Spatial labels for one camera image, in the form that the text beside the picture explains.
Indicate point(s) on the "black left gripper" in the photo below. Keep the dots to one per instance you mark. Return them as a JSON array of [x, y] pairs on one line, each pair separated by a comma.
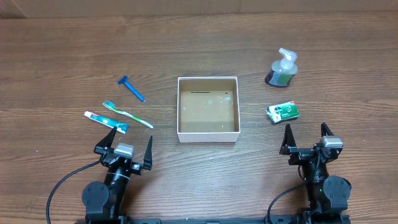
[[137, 168]]

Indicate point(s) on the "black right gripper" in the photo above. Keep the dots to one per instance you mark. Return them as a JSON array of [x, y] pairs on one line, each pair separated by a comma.
[[301, 154]]

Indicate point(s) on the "white green toothpaste tube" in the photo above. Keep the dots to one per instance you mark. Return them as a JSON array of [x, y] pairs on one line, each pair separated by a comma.
[[120, 127]]

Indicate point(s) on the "green soap bar pack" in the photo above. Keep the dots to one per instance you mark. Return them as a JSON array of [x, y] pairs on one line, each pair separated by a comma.
[[282, 112]]

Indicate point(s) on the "green white toothbrush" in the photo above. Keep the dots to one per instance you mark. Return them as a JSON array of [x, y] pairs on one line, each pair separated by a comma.
[[111, 106]]

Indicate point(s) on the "clear soap pump bottle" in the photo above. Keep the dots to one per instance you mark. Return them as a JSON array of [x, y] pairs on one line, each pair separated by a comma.
[[282, 71]]

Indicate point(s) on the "blue disposable razor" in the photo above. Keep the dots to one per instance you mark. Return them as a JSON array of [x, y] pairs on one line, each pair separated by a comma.
[[124, 81]]

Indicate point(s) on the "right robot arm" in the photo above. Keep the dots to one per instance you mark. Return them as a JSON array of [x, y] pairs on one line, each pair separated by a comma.
[[327, 194]]

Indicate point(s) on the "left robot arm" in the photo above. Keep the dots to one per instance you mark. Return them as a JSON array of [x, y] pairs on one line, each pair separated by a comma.
[[103, 200]]

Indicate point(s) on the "white cardboard box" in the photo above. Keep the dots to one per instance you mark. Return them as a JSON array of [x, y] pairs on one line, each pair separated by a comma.
[[208, 109]]

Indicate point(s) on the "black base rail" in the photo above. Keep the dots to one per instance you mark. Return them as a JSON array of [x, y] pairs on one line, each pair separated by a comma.
[[275, 219]]

